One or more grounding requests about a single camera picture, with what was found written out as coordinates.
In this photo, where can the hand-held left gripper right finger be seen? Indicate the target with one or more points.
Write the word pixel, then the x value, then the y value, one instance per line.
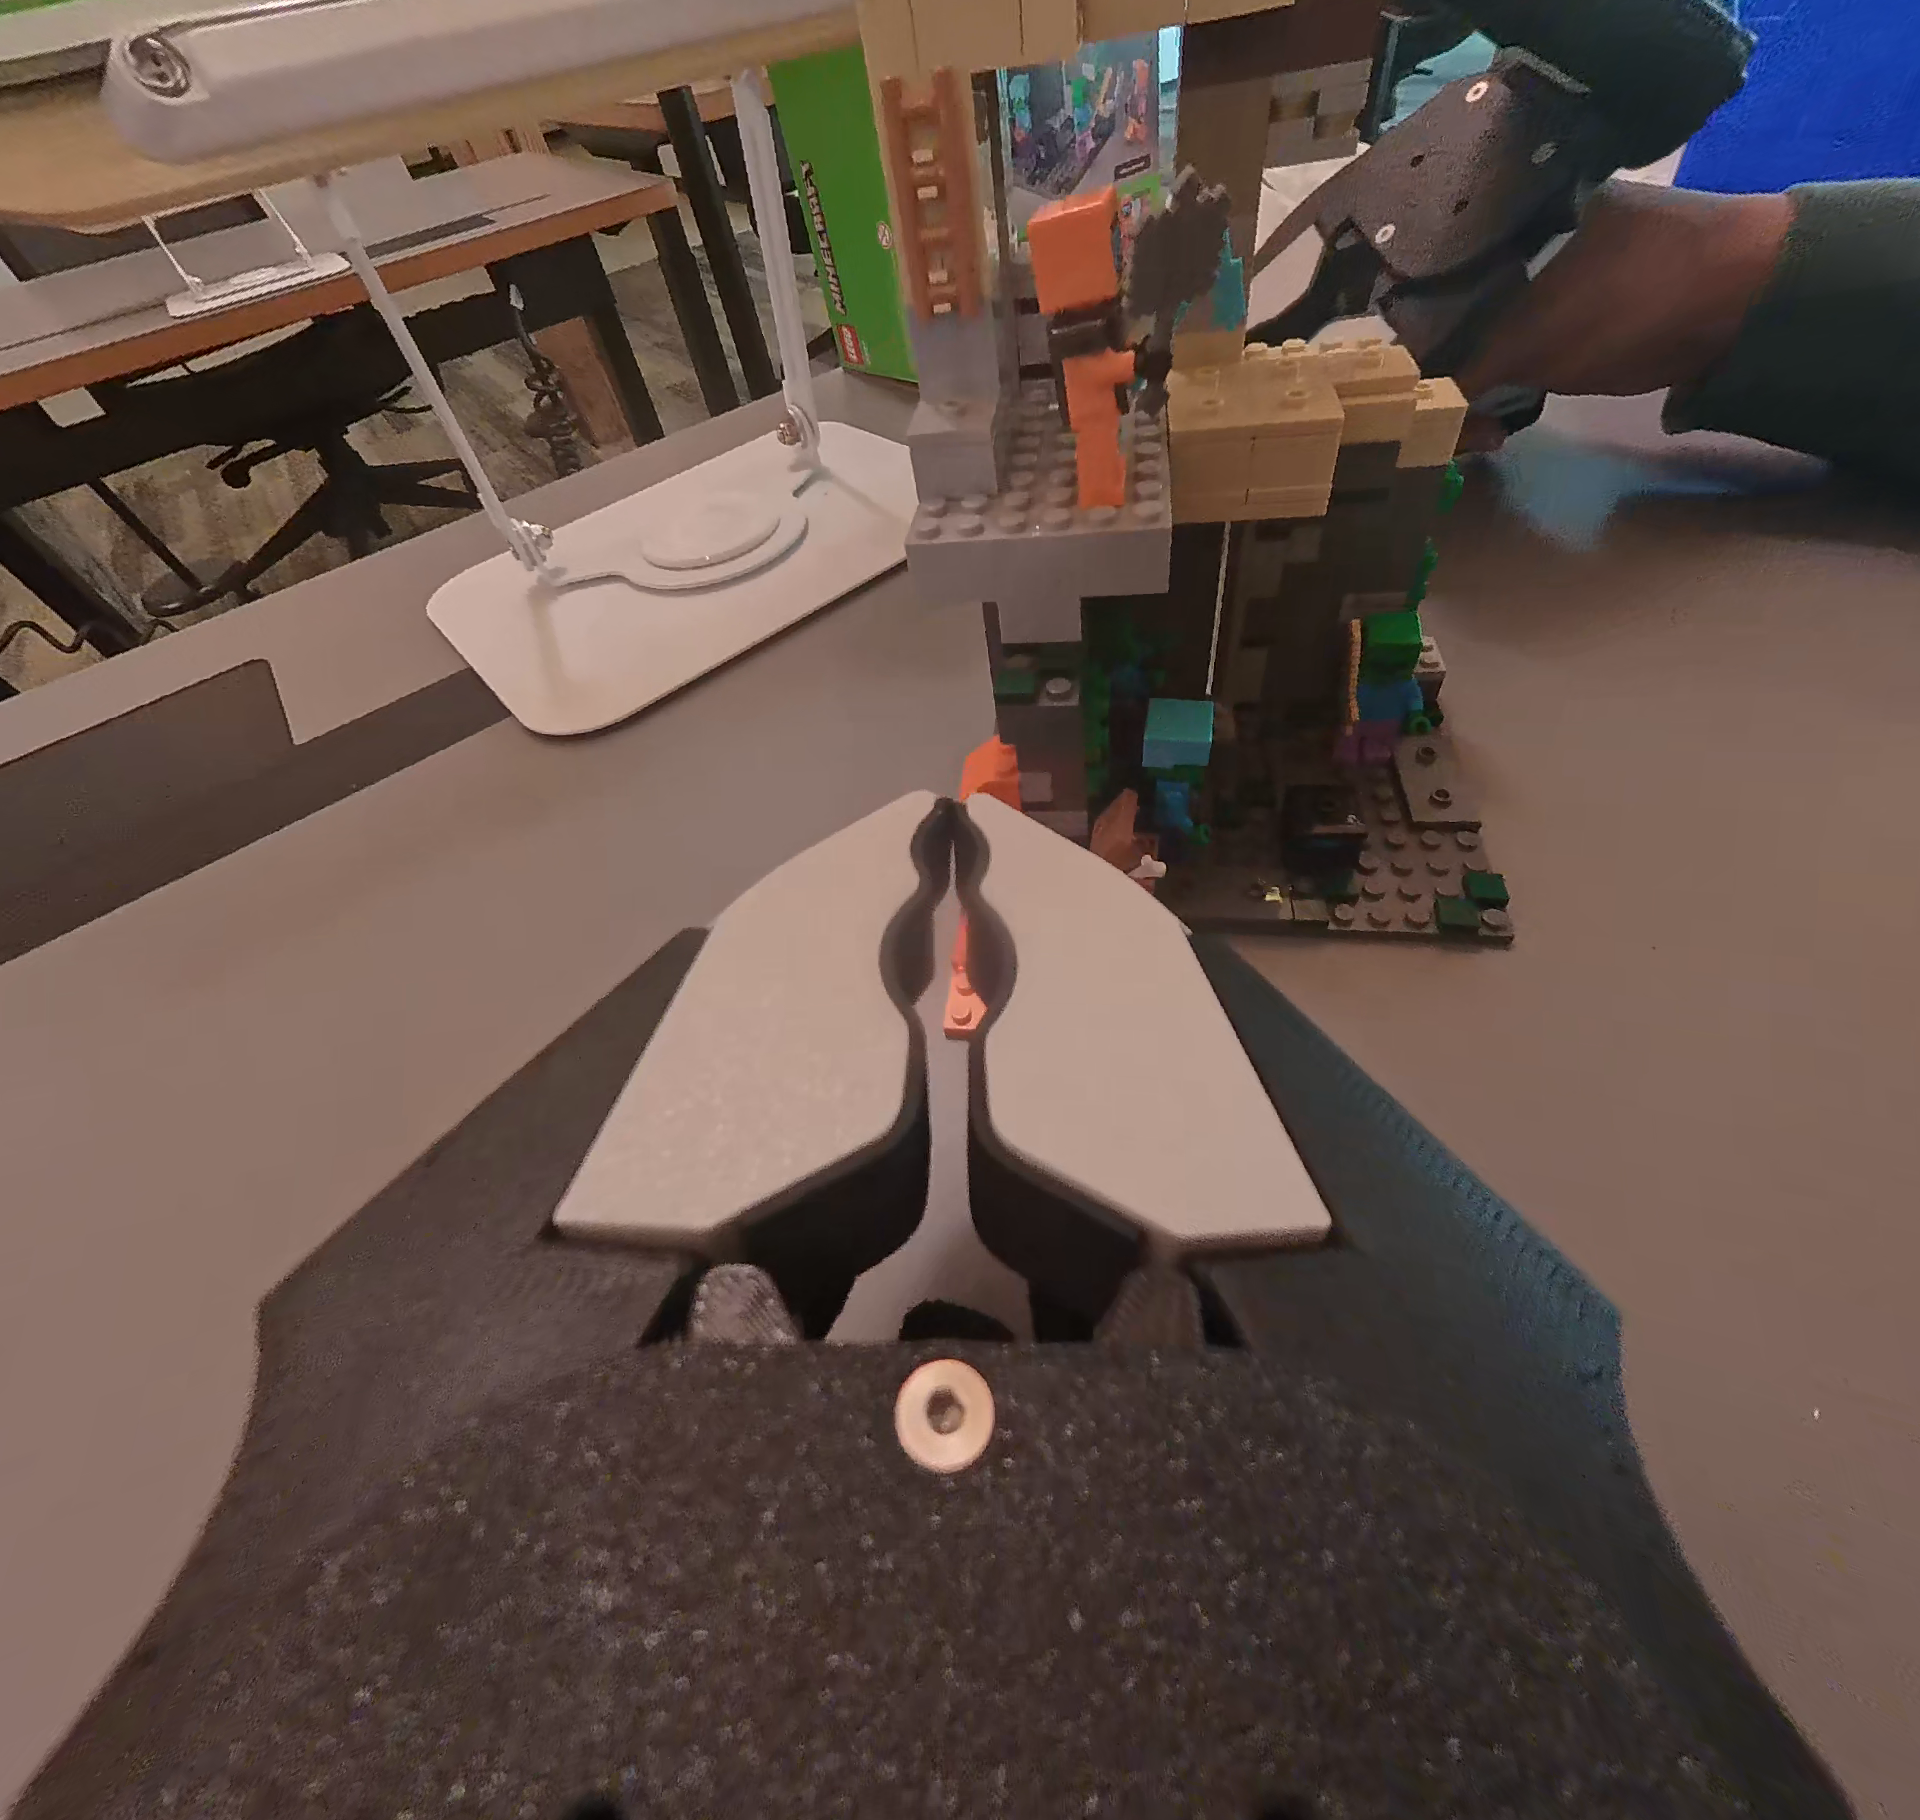
pixel 1155 1085

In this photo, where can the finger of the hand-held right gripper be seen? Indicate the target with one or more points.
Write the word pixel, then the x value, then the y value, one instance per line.
pixel 1360 335

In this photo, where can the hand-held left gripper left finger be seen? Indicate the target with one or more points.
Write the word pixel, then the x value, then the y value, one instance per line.
pixel 752 1085

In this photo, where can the grey toy axe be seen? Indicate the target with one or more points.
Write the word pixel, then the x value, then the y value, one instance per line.
pixel 1185 252

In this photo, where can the toy brick building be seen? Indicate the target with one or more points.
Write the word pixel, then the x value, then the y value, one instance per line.
pixel 1276 574

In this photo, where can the green-headed toy zombie figure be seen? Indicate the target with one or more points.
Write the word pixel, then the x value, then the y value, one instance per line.
pixel 1392 643

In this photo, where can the teal-headed toy figure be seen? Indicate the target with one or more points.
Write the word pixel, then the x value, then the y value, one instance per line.
pixel 1179 737

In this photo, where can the person's right forearm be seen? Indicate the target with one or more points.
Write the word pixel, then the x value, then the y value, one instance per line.
pixel 1840 320

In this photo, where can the wooden desk with black legs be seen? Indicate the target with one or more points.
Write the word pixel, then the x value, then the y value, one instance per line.
pixel 377 231

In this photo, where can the person's right hand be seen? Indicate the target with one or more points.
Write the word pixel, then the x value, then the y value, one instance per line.
pixel 1636 289

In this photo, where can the orange toy minifigure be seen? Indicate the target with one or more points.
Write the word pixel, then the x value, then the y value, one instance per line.
pixel 1095 351

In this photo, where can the blue plastic bin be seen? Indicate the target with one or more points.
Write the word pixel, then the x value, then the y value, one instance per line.
pixel 1817 81

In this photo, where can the white book stand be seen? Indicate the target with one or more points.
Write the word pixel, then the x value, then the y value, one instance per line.
pixel 675 574

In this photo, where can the green toy box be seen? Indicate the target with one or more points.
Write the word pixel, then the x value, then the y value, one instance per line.
pixel 842 199

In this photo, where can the black office chair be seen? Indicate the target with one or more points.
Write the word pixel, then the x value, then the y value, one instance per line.
pixel 240 410

